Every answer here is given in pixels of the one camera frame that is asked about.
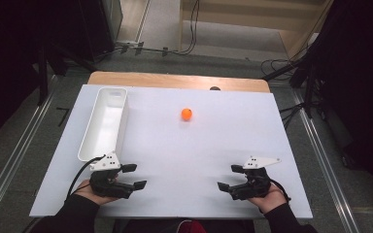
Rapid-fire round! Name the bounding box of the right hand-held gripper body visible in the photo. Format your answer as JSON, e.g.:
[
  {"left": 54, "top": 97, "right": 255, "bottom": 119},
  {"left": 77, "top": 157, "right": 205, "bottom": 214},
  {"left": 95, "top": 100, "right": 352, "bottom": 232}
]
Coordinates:
[{"left": 228, "top": 155, "right": 282, "bottom": 201}]

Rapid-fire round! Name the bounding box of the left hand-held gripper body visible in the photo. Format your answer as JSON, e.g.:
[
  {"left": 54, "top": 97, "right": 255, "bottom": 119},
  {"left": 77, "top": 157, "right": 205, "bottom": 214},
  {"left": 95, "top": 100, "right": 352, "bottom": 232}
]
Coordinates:
[{"left": 88, "top": 150, "right": 135, "bottom": 199}]

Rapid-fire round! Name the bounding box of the white oblong plastic container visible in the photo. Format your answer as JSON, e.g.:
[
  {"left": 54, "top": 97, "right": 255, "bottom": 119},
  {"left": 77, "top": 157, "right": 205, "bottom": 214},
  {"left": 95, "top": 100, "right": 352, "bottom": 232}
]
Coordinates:
[{"left": 77, "top": 86, "right": 130, "bottom": 163}]

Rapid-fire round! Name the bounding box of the orange ball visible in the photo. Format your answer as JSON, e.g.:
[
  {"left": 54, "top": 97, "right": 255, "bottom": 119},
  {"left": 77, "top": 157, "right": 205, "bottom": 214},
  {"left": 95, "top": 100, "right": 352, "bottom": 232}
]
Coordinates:
[{"left": 180, "top": 107, "right": 193, "bottom": 122}]

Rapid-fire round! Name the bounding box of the person's left hand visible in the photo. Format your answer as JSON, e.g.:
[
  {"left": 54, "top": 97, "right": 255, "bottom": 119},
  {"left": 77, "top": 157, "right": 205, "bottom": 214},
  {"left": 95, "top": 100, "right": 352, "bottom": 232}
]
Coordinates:
[{"left": 73, "top": 173, "right": 121, "bottom": 207}]

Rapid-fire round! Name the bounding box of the person's right hand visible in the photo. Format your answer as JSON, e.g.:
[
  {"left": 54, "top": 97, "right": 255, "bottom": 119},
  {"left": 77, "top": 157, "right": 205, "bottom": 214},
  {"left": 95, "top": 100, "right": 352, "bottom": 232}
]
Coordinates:
[{"left": 247, "top": 182, "right": 288, "bottom": 215}]

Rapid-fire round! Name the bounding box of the person's dark lap clothing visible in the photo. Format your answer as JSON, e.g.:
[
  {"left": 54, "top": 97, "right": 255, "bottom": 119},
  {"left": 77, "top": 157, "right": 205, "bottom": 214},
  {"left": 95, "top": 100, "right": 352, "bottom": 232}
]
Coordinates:
[{"left": 112, "top": 216, "right": 256, "bottom": 233}]

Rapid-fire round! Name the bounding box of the white board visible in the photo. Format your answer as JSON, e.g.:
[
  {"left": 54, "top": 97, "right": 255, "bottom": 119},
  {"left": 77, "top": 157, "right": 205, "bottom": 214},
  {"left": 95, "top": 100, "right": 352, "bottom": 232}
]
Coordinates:
[{"left": 28, "top": 83, "right": 315, "bottom": 220}]

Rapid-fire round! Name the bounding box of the red garment piece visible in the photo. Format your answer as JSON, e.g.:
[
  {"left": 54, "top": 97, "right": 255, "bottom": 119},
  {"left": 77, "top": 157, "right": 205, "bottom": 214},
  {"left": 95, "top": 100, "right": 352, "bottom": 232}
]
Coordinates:
[{"left": 178, "top": 218, "right": 208, "bottom": 233}]

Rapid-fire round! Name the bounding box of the wooden table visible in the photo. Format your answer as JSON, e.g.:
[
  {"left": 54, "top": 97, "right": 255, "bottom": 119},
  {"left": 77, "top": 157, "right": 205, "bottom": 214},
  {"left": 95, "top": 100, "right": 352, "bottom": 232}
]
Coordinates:
[{"left": 86, "top": 71, "right": 271, "bottom": 94}]

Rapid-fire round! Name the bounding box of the black metal stand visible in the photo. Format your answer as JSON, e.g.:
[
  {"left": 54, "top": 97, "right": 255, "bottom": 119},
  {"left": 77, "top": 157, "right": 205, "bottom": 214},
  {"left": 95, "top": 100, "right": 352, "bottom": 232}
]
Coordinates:
[
  {"left": 261, "top": 52, "right": 326, "bottom": 120},
  {"left": 35, "top": 40, "right": 99, "bottom": 107}
]

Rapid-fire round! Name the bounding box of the power strip with plugs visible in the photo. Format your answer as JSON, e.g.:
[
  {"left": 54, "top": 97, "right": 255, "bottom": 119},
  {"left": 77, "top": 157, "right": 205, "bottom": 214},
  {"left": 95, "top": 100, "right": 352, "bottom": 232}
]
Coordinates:
[{"left": 115, "top": 40, "right": 170, "bottom": 58}]

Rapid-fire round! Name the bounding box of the dark curtain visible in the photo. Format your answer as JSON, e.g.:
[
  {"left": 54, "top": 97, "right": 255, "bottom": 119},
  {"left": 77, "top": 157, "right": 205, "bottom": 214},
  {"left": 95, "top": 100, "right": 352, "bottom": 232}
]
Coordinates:
[
  {"left": 0, "top": 0, "right": 90, "bottom": 151},
  {"left": 304, "top": 0, "right": 373, "bottom": 207}
]

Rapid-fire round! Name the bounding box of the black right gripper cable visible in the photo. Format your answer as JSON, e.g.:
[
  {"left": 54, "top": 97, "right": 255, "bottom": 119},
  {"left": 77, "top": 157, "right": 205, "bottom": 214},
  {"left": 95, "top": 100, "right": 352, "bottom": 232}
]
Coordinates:
[{"left": 269, "top": 178, "right": 292, "bottom": 203}]

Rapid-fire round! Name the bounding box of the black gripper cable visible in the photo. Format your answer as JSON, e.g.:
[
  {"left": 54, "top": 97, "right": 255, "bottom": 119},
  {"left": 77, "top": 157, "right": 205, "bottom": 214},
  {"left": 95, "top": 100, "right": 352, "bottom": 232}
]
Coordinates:
[
  {"left": 269, "top": 178, "right": 292, "bottom": 203},
  {"left": 65, "top": 154, "right": 107, "bottom": 202}
]

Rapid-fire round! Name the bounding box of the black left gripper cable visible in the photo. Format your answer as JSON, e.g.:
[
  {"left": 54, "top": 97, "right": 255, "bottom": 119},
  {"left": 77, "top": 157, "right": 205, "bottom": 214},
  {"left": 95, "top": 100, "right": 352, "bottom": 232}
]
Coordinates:
[{"left": 65, "top": 154, "right": 107, "bottom": 202}]

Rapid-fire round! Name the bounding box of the metal floor rail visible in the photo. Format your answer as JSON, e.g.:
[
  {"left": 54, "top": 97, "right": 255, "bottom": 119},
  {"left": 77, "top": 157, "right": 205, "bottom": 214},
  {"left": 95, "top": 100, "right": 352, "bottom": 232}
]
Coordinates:
[
  {"left": 0, "top": 75, "right": 60, "bottom": 225},
  {"left": 289, "top": 88, "right": 361, "bottom": 233}
]

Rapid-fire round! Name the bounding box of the black floor cable bundle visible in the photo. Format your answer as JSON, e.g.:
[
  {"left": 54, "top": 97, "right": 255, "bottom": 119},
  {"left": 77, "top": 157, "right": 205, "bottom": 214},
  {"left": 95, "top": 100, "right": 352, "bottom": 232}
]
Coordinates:
[{"left": 279, "top": 102, "right": 309, "bottom": 131}]

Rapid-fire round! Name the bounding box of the black looped floor cable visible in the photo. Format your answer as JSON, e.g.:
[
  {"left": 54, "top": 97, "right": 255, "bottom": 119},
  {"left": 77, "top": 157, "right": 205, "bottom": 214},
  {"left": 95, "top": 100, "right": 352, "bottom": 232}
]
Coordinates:
[{"left": 259, "top": 57, "right": 305, "bottom": 82}]

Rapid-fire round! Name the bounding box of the black hanging cable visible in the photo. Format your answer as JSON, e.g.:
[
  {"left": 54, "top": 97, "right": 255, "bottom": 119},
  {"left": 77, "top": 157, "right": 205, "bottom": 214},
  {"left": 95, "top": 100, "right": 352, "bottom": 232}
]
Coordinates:
[{"left": 177, "top": 0, "right": 201, "bottom": 56}]

